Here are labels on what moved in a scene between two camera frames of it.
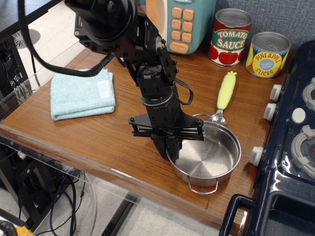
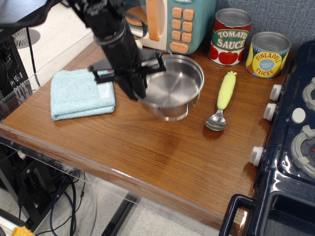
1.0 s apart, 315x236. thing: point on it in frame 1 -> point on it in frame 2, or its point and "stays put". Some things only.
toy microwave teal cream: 188,27 stays put
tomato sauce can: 231,29 stays put
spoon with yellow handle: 225,96 stays put
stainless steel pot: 205,164 -> 170,91
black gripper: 167,119 -> 121,57
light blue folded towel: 76,96 stays put
